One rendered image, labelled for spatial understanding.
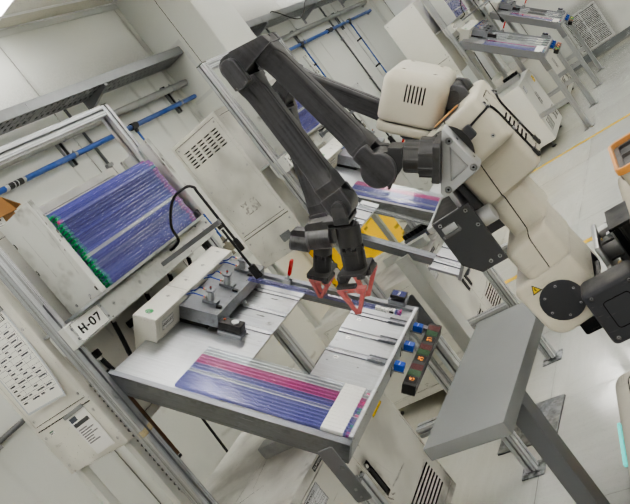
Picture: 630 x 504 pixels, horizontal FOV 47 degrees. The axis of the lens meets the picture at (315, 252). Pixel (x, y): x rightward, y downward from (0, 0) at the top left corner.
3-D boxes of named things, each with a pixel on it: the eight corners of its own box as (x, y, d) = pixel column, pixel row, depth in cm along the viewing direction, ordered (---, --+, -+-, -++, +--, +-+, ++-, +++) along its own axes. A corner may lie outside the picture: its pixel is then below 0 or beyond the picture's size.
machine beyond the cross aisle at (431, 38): (602, 98, 665) (482, -77, 640) (598, 122, 597) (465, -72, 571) (479, 174, 739) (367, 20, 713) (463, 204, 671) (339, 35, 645)
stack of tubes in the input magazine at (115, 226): (198, 217, 250) (148, 155, 246) (110, 285, 208) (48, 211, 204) (176, 234, 257) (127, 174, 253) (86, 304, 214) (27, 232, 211)
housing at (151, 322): (232, 284, 259) (232, 249, 253) (158, 359, 219) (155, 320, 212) (212, 280, 262) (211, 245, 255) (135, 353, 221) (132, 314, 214)
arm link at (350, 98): (275, 58, 195) (287, 54, 204) (262, 105, 201) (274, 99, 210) (430, 118, 189) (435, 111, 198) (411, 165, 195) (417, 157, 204)
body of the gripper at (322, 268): (305, 279, 218) (306, 257, 214) (318, 264, 226) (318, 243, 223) (326, 284, 216) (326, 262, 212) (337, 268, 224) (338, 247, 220)
